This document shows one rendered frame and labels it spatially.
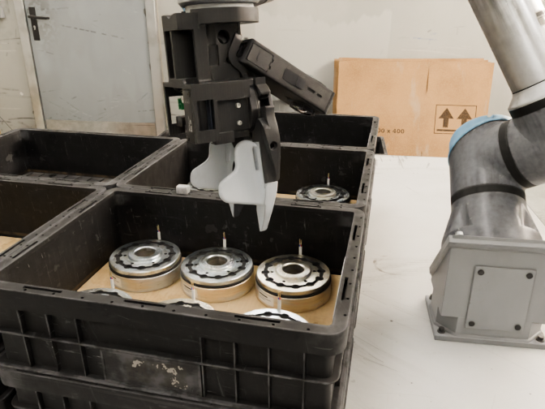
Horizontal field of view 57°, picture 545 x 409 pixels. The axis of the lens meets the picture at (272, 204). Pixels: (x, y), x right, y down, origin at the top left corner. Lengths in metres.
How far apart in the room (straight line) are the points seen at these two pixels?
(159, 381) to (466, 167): 0.58
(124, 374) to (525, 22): 0.70
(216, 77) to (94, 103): 3.80
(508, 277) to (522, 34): 0.35
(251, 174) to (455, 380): 0.47
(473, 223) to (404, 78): 2.87
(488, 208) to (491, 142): 0.11
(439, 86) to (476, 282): 2.93
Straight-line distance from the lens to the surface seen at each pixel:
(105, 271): 0.80
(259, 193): 0.49
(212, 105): 0.46
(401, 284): 1.01
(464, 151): 0.91
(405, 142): 3.66
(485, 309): 0.86
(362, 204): 0.74
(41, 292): 0.58
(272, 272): 0.70
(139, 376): 0.58
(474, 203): 0.85
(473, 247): 0.80
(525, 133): 0.86
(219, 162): 0.54
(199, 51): 0.47
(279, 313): 0.61
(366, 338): 0.86
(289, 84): 0.50
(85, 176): 1.23
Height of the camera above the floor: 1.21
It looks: 23 degrees down
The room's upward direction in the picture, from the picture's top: straight up
